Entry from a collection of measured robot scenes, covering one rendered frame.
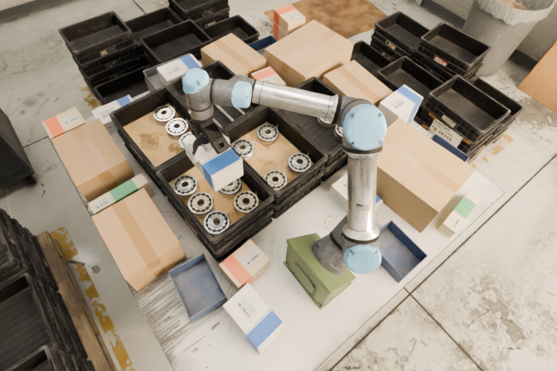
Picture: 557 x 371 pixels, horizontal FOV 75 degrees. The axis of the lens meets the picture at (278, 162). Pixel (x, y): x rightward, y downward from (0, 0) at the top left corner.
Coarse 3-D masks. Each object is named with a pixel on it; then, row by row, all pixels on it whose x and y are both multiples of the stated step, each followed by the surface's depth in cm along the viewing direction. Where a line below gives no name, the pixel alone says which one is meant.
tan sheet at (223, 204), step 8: (192, 168) 159; (200, 176) 157; (200, 184) 155; (208, 184) 155; (208, 192) 153; (216, 192) 153; (184, 200) 150; (216, 200) 151; (224, 200) 151; (232, 200) 151; (216, 208) 149; (224, 208) 149; (232, 208) 149; (232, 216) 147; (240, 216) 147; (216, 224) 144
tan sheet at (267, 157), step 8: (256, 128) 173; (248, 136) 171; (256, 136) 171; (280, 136) 171; (256, 144) 168; (272, 144) 168; (280, 144) 169; (288, 144) 169; (256, 152) 165; (264, 152) 166; (272, 152) 166; (280, 152) 166; (288, 152) 166; (296, 152) 166; (248, 160) 163; (256, 160) 163; (264, 160) 163; (272, 160) 163; (280, 160) 163; (256, 168) 160; (264, 168) 161; (272, 168) 161; (280, 168) 161; (288, 176) 159; (296, 176) 159
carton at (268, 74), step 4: (268, 68) 195; (256, 72) 193; (260, 72) 193; (264, 72) 193; (268, 72) 193; (272, 72) 194; (252, 76) 192; (256, 76) 191; (260, 76) 191; (264, 76) 192; (268, 76) 192; (272, 76) 192; (276, 76) 192; (264, 80) 190; (268, 80) 190; (272, 80) 190; (276, 80) 190; (280, 80) 190; (284, 84) 189
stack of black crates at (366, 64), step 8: (360, 48) 294; (368, 48) 287; (352, 56) 293; (360, 56) 294; (368, 56) 291; (376, 56) 284; (384, 56) 278; (360, 64) 288; (368, 64) 289; (376, 64) 288; (384, 64) 282; (376, 72) 283
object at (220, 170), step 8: (192, 136) 131; (184, 144) 131; (208, 144) 129; (208, 152) 127; (224, 152) 127; (232, 152) 127; (200, 160) 125; (208, 160) 125; (216, 160) 125; (224, 160) 125; (232, 160) 125; (240, 160) 126; (200, 168) 129; (208, 168) 123; (216, 168) 123; (224, 168) 123; (232, 168) 125; (240, 168) 128; (208, 176) 125; (216, 176) 122; (224, 176) 125; (232, 176) 128; (216, 184) 125; (224, 184) 128
